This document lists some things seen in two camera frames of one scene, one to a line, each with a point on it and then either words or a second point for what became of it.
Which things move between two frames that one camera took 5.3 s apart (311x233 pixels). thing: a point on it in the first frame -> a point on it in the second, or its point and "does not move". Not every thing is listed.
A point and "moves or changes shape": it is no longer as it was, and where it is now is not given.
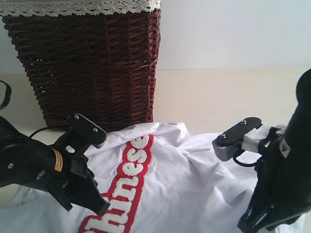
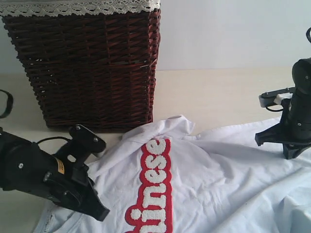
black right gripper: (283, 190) -> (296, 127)
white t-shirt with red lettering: (158, 177) moves or changes shape
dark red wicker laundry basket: (101, 66) does not move
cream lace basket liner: (44, 8) does not move
